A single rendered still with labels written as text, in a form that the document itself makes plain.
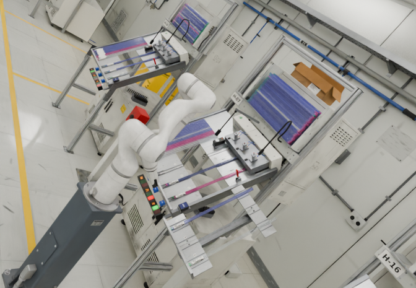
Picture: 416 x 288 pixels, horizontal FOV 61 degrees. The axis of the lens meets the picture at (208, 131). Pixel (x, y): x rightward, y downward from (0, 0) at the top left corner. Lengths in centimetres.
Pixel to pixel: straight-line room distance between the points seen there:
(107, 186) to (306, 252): 246
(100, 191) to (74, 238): 26
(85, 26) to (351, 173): 470
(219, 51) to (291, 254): 211
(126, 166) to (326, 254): 245
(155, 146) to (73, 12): 487
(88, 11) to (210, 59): 336
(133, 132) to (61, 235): 63
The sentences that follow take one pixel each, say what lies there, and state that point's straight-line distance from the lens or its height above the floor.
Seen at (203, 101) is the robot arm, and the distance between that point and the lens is 173.
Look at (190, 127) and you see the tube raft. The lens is 253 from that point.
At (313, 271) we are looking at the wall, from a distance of 371.
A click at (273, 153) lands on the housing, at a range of 225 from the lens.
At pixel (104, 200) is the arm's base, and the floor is 73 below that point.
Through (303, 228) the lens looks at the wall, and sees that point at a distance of 377.
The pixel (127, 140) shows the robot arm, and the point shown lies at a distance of 162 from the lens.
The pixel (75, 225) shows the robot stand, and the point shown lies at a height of 56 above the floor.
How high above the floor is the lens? 168
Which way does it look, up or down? 14 degrees down
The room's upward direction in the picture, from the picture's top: 40 degrees clockwise
